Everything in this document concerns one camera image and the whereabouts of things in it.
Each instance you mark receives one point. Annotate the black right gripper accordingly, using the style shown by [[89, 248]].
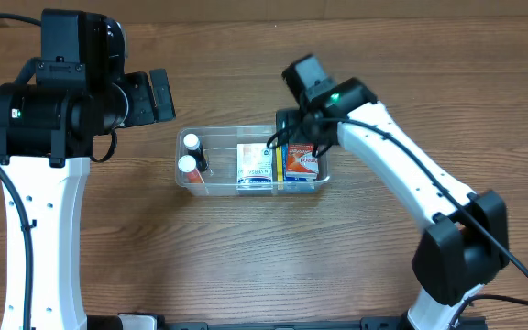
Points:
[[284, 122]]

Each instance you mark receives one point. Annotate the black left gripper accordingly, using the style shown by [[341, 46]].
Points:
[[161, 94]]

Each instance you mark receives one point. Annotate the red Panadol box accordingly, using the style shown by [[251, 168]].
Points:
[[300, 162]]

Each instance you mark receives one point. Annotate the black tube white cap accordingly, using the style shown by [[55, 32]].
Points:
[[195, 148]]

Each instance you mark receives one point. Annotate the white Hansaplast plaster box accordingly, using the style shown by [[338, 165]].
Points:
[[254, 166]]

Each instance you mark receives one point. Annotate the blue Vicks VapoDrops box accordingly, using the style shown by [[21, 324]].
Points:
[[288, 184]]

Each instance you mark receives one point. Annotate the orange tube white cap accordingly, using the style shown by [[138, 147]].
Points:
[[188, 166]]

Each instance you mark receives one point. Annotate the clear plastic container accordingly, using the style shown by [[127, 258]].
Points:
[[220, 148]]

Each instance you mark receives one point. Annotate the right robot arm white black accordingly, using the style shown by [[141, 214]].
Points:
[[462, 232]]

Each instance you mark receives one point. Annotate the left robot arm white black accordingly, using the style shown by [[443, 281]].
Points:
[[75, 90]]

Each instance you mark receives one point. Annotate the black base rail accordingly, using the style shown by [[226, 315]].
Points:
[[291, 324]]

